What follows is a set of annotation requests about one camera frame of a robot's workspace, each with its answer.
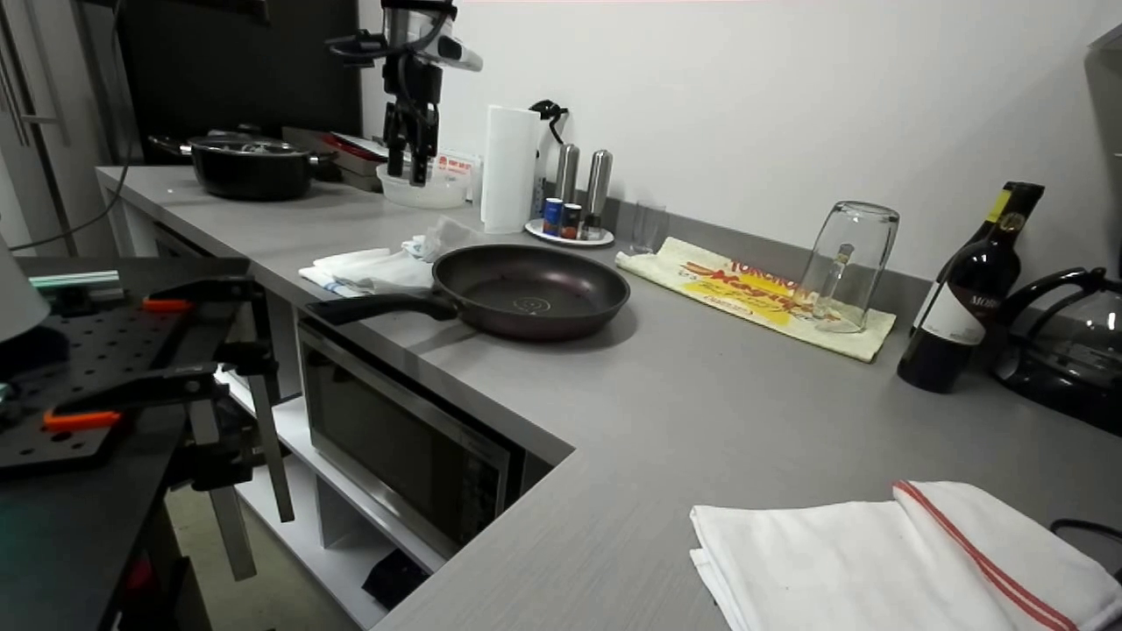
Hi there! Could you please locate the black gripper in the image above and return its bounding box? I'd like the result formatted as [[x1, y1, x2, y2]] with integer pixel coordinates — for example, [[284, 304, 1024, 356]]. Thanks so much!
[[383, 57, 442, 184]]

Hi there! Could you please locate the white towel with blue patch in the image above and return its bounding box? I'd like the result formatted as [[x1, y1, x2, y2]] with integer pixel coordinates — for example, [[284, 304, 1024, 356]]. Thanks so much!
[[402, 216, 476, 262]]

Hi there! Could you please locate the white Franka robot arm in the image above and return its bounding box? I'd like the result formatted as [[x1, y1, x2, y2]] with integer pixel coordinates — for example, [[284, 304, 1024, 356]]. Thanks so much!
[[326, 0, 485, 184]]

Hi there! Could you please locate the white paper towel roll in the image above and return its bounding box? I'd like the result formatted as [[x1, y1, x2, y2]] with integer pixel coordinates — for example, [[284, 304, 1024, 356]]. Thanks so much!
[[479, 104, 535, 233]]

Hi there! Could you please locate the folded white towel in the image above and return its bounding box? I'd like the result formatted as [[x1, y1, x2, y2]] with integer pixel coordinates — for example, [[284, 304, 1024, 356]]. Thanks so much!
[[300, 247, 433, 298]]

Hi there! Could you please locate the dark nonstick frying pan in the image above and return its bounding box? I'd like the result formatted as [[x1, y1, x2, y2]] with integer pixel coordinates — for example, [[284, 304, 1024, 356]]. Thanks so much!
[[309, 245, 631, 341]]

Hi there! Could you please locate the white towel with red stripe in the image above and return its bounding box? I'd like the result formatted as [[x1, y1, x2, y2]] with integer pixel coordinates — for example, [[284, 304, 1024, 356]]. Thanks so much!
[[691, 480, 1122, 631]]

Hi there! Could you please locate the steel salt grinder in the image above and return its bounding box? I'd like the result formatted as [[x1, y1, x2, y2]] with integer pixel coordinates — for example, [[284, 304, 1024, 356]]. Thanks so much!
[[553, 142, 579, 200]]

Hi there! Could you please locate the white plate with shakers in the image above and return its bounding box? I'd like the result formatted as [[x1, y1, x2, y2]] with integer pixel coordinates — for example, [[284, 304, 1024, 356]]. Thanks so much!
[[523, 196, 614, 247]]

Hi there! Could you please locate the black cooking pot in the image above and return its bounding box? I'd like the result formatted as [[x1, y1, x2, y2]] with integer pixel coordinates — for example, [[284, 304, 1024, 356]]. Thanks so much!
[[156, 132, 339, 200]]

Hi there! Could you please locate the steel pepper grinder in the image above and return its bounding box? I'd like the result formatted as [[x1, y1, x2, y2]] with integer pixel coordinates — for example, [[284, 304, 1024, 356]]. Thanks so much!
[[584, 148, 614, 221]]

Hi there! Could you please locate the built-in microwave oven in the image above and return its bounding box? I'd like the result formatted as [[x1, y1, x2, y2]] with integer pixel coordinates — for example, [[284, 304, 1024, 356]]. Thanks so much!
[[298, 327, 523, 556]]

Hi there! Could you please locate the black perforated mounting board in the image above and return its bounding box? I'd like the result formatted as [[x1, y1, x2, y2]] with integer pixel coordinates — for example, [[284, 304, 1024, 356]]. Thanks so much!
[[0, 258, 248, 478]]

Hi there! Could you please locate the upturned clear glass jar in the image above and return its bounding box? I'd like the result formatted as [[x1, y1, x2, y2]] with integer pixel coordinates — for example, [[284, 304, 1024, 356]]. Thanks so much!
[[801, 200, 901, 333]]

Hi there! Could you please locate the dark wine bottle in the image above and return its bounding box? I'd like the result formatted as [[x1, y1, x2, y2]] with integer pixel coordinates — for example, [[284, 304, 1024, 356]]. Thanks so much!
[[898, 181, 1044, 392]]

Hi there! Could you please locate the orange handled clamp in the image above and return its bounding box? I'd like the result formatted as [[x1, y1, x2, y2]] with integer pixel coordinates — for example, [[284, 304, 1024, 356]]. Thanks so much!
[[140, 281, 248, 315], [42, 366, 214, 433]]

